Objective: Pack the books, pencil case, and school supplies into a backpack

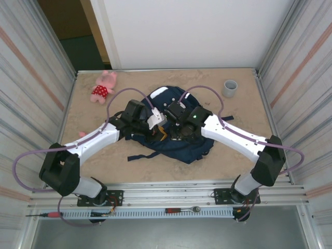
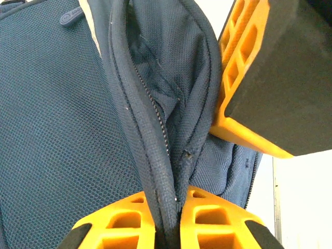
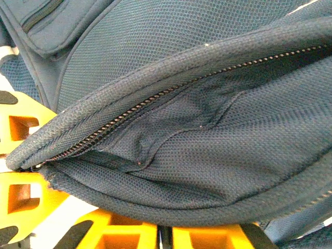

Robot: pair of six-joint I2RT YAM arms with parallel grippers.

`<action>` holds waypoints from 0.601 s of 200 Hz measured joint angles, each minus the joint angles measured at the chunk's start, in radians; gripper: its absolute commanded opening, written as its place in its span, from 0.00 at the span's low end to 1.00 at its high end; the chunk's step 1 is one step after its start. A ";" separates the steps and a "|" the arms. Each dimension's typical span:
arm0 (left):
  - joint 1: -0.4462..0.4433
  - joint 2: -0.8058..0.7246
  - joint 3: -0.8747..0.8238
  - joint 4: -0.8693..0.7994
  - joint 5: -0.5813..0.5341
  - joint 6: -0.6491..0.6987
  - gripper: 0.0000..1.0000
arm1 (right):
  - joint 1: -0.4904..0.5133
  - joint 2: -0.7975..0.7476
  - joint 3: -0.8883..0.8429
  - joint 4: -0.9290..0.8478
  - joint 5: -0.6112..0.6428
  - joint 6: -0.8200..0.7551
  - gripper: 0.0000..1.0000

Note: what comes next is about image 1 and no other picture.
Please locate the navy blue backpack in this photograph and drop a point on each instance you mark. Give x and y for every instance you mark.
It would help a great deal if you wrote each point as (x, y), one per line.
(181, 150)

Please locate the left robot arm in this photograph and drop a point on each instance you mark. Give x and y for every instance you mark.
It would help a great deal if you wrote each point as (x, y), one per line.
(90, 141)

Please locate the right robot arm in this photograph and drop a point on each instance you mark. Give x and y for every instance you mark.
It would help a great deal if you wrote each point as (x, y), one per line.
(233, 135)

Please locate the pink plush toy red dress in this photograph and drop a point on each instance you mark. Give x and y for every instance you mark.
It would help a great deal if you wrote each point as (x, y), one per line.
(101, 90)

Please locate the grey plastic cup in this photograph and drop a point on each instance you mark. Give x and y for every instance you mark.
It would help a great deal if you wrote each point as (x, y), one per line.
(229, 89)

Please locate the small pink pig figure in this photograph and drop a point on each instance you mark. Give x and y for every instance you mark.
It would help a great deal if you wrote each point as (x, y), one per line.
(81, 134)

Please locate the brown wooden door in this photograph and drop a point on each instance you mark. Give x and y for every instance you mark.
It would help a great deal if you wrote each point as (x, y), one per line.
(64, 18)

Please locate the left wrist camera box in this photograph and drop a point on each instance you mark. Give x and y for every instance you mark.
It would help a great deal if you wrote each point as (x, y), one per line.
(157, 119)

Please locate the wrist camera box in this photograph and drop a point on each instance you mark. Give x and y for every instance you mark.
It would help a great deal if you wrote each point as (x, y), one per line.
(157, 119)
(182, 105)

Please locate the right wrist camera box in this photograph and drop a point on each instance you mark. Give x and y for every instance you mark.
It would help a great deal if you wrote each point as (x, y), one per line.
(182, 105)

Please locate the aluminium table edge rail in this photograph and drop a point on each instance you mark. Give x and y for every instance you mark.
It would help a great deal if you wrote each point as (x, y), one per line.
(168, 70)

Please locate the aluminium mounting rail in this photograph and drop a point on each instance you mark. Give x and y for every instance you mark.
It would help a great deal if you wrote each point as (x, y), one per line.
(168, 192)

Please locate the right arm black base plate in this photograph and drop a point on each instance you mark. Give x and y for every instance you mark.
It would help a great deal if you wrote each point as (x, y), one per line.
(221, 198)

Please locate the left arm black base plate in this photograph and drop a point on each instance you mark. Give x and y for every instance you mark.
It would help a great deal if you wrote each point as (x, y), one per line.
(115, 197)

